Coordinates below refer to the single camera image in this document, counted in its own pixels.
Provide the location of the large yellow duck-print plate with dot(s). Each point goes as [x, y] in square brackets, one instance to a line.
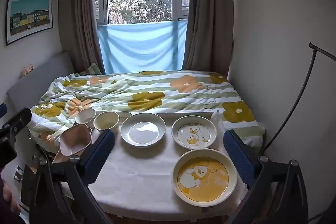
[204, 178]

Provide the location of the green pillow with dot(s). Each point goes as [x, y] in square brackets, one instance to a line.
[92, 68]

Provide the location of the white ribbed bowl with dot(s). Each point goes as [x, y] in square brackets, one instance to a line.
[85, 116]

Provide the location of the black curved floor lamp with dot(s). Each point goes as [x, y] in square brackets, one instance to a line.
[305, 77]

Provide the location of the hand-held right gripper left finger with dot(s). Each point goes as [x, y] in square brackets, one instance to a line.
[101, 150]

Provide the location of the brown curtain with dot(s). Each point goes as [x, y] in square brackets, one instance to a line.
[210, 16]
[78, 16]

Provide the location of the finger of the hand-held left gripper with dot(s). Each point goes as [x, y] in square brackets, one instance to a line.
[19, 117]
[2, 109]

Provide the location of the plain white plate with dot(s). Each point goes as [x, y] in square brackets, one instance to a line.
[143, 130]

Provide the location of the light blue cloth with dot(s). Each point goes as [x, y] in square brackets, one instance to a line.
[141, 48]

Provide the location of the floral striped blanket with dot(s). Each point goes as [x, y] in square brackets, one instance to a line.
[157, 87]

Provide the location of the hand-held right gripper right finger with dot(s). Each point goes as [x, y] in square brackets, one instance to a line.
[237, 158]

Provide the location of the cream round bowl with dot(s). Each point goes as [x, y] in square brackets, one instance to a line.
[106, 121]

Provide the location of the pink heart-shaped bowl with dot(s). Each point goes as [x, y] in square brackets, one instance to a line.
[74, 140]

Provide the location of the framed wall poster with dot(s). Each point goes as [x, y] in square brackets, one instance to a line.
[29, 18]

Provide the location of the person's left hand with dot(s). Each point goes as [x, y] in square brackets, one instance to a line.
[8, 193]

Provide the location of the small printed card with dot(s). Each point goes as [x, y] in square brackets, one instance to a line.
[27, 70]

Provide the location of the small white duck-print plate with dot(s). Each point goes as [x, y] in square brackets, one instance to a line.
[194, 132]

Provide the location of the white tablecloth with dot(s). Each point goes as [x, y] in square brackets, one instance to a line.
[141, 169]

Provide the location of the grey padded headboard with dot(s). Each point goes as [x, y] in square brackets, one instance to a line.
[39, 82]

